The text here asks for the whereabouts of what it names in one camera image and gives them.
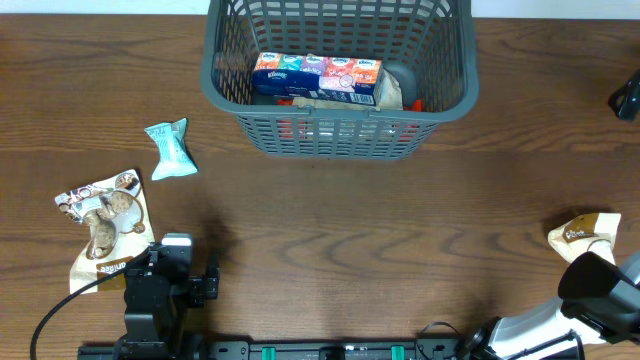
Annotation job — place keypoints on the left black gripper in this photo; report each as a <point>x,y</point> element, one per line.
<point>212,278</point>

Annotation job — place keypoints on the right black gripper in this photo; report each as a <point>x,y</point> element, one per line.
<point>626,100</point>

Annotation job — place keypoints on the teal wipes packet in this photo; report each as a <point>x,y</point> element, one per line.
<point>174,160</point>

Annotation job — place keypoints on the cream brown snack bag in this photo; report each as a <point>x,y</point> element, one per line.
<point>594,232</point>

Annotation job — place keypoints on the orange brown snack bar pack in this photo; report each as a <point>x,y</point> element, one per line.
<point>344,130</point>

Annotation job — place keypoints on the beige paper pouch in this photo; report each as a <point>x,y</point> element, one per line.
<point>354,84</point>

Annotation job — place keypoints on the Kleenex tissue multipack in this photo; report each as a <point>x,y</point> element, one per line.
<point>285,75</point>

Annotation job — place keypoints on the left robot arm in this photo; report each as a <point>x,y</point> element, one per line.
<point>160,291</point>

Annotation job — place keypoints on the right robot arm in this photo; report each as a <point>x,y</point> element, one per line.
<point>597,301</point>

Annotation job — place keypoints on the cookie snack bag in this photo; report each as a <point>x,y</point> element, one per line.
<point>116,214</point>

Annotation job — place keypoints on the grey plastic mesh basket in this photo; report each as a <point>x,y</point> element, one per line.
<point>428,46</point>

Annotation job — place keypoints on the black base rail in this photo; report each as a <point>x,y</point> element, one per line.
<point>420,349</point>

